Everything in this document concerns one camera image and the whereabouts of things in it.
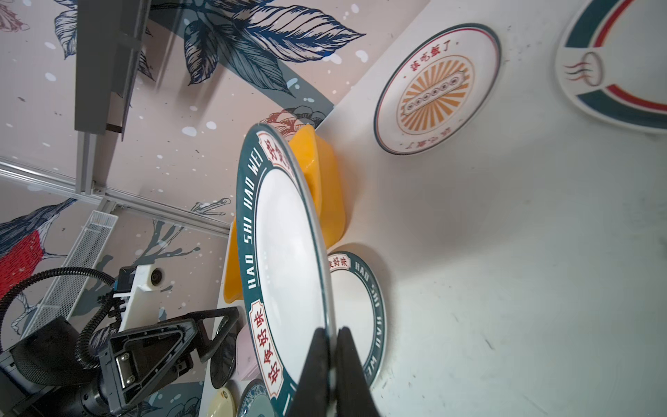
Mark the small orange sunburst plate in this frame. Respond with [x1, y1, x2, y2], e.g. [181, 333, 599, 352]
[373, 23, 502, 156]

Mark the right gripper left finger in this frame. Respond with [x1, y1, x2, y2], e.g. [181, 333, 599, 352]
[288, 328, 331, 417]

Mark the pale yellow plate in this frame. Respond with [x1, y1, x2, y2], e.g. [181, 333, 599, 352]
[205, 387, 238, 417]

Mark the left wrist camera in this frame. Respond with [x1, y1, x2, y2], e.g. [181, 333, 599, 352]
[114, 265, 164, 332]

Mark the small green rim plate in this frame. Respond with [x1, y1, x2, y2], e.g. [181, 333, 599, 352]
[328, 251, 387, 386]

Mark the yellow plastic bin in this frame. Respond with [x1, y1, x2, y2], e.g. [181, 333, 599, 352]
[223, 125, 347, 303]

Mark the large green rim plate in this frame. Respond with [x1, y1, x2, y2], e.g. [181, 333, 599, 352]
[236, 123, 335, 416]

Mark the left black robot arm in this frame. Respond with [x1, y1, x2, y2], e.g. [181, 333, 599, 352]
[1, 265, 240, 416]

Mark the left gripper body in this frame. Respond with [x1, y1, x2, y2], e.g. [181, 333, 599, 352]
[99, 307, 240, 416]

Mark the pink rectangular box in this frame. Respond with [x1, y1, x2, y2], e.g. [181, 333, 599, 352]
[233, 325, 261, 382]

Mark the black wall basket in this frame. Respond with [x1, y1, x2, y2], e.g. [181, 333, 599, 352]
[74, 1, 151, 136]

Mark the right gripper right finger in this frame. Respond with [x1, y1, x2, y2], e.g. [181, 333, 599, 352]
[335, 327, 380, 417]

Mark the white wire mesh shelf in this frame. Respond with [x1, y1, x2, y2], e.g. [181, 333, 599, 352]
[20, 209, 119, 337]

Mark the teal patterned plate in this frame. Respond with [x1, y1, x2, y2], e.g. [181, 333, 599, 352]
[236, 379, 275, 417]

